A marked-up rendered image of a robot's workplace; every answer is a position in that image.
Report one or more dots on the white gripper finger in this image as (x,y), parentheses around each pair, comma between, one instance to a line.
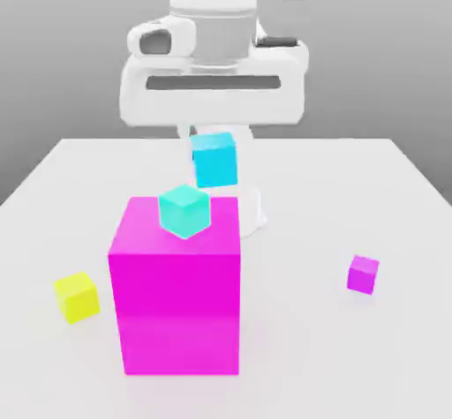
(184,133)
(244,143)

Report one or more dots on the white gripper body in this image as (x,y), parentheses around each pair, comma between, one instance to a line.
(212,106)

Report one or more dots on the small cyan cube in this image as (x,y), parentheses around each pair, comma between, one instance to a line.
(215,161)

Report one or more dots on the small turquoise cube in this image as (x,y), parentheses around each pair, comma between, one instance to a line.
(183,210)

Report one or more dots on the small purple cube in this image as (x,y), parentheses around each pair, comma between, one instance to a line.
(363,276)

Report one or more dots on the small yellow cube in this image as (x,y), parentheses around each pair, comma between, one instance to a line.
(77,299)

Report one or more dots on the large magenta box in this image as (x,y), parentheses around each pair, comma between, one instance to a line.
(176,302)

